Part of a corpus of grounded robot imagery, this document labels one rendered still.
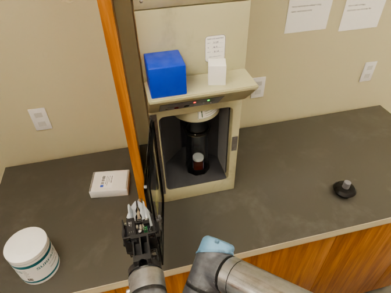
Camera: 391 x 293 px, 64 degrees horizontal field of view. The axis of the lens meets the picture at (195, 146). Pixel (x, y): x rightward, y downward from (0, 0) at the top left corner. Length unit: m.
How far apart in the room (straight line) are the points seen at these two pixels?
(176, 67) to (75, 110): 0.78
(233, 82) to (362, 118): 1.15
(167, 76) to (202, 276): 0.49
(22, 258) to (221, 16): 0.93
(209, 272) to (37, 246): 0.64
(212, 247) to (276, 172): 0.85
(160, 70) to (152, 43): 0.11
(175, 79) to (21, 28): 0.72
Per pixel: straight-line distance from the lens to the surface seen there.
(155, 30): 0.90
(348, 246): 1.59
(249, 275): 0.63
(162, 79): 0.84
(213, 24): 0.93
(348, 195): 1.43
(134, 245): 0.73
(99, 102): 1.50
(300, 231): 1.29
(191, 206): 1.31
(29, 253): 1.15
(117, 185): 1.38
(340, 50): 1.77
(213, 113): 1.11
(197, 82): 0.93
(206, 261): 0.68
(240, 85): 0.93
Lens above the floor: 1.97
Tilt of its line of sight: 41 degrees down
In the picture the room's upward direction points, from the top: 1 degrees counter-clockwise
